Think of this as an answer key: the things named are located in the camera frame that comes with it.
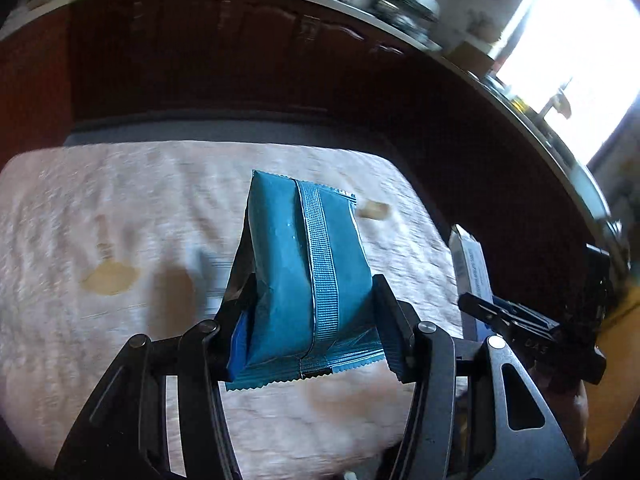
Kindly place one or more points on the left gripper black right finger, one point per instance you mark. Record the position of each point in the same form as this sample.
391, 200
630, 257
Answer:
395, 322

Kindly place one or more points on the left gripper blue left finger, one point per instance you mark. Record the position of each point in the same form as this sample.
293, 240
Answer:
239, 344

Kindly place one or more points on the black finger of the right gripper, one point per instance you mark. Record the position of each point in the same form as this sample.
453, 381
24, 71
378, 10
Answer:
506, 318

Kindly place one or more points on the white toothpaste box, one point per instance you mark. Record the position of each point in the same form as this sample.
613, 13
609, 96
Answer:
471, 275

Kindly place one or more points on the blue wet wipes pack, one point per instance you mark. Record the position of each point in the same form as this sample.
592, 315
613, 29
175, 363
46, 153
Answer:
313, 314

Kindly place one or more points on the pink quilted table cover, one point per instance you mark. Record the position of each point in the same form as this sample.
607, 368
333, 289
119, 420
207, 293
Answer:
101, 242

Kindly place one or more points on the cardboard box on counter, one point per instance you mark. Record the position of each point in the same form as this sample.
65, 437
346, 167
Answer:
470, 59

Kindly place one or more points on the dark wooden lower cabinets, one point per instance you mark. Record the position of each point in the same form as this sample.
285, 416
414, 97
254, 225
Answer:
479, 165

